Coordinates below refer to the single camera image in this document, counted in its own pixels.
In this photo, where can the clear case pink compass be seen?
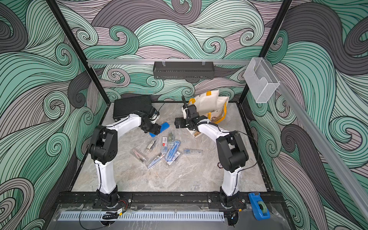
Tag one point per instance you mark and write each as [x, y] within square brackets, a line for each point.
[140, 156]

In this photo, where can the white canvas bag yellow handles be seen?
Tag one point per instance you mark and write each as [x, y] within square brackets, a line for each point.
[211, 105]

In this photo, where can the black wall shelf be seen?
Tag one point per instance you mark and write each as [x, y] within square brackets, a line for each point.
[183, 70]

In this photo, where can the blue compass set package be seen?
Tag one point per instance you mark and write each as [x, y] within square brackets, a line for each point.
[172, 151]

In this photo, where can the clear flat compass case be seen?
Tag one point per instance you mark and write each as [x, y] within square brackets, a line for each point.
[193, 152]

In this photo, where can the blue tape dispenser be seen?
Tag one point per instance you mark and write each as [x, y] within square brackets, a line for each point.
[259, 207]

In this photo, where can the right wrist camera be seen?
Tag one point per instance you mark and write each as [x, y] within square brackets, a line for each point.
[185, 109]

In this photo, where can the clear case blue refills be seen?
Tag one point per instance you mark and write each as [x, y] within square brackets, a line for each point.
[175, 158]

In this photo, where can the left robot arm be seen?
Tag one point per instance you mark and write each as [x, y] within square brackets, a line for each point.
[103, 148]

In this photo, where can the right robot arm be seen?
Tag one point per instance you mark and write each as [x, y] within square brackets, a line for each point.
[232, 153]

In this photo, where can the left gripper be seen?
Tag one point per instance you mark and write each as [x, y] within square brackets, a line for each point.
[155, 131]

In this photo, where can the clear wall bin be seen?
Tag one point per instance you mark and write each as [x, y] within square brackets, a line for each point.
[261, 79]

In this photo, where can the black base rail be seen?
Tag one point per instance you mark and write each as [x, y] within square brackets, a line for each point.
[133, 200]

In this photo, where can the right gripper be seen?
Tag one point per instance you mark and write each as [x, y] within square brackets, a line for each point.
[181, 120]

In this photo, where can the white slotted cable duct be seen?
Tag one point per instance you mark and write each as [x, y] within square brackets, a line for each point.
[145, 216]

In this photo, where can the black briefcase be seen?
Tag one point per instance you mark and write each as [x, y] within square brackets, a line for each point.
[140, 105]

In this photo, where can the clear case green label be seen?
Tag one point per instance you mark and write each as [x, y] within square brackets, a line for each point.
[171, 139]

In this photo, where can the small clear case silver compass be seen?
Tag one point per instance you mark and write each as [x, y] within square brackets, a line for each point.
[151, 145]

